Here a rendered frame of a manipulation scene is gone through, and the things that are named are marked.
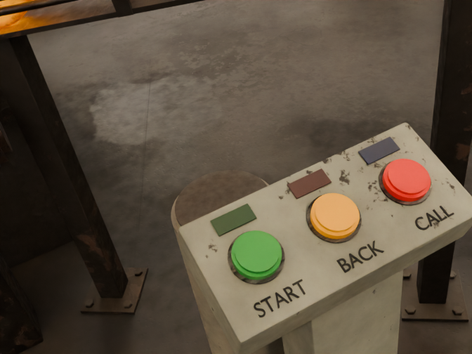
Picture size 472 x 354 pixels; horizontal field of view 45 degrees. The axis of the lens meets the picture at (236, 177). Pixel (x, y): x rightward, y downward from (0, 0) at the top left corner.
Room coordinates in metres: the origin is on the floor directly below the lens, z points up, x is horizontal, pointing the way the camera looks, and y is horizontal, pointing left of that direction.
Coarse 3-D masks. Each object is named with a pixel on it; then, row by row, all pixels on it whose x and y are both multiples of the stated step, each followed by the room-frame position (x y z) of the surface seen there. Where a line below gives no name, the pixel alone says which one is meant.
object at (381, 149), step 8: (376, 144) 0.40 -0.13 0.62; (384, 144) 0.40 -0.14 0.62; (392, 144) 0.40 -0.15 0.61; (360, 152) 0.39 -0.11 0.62; (368, 152) 0.39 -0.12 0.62; (376, 152) 0.39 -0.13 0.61; (384, 152) 0.39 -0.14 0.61; (392, 152) 0.39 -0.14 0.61; (368, 160) 0.38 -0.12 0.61; (376, 160) 0.38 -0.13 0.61
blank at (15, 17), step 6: (6, 0) 0.79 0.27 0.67; (12, 0) 0.79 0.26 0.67; (18, 0) 0.79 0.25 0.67; (24, 0) 0.79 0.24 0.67; (30, 0) 0.79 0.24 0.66; (0, 6) 0.80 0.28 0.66; (24, 12) 0.79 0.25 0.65; (0, 18) 0.80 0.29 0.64; (6, 18) 0.80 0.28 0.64; (12, 18) 0.79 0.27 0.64; (18, 18) 0.79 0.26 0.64; (0, 24) 0.80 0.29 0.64; (6, 24) 0.80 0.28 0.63; (12, 24) 0.80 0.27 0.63
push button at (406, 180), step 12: (396, 168) 0.36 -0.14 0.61; (408, 168) 0.36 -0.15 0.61; (420, 168) 0.36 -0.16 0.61; (384, 180) 0.36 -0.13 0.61; (396, 180) 0.35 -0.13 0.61; (408, 180) 0.35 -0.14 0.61; (420, 180) 0.35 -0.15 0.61; (396, 192) 0.34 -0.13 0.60; (408, 192) 0.34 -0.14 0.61; (420, 192) 0.34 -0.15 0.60
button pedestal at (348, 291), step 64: (256, 192) 0.36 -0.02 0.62; (320, 192) 0.36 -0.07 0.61; (384, 192) 0.35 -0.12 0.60; (448, 192) 0.35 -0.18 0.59; (192, 256) 0.31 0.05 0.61; (320, 256) 0.30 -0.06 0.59; (384, 256) 0.30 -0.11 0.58; (256, 320) 0.26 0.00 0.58; (320, 320) 0.29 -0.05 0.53; (384, 320) 0.31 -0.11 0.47
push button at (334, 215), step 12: (324, 204) 0.34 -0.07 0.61; (336, 204) 0.34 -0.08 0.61; (348, 204) 0.33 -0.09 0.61; (312, 216) 0.33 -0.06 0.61; (324, 216) 0.33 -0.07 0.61; (336, 216) 0.32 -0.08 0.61; (348, 216) 0.32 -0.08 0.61; (324, 228) 0.32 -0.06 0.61; (336, 228) 0.31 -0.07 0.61; (348, 228) 0.32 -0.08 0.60
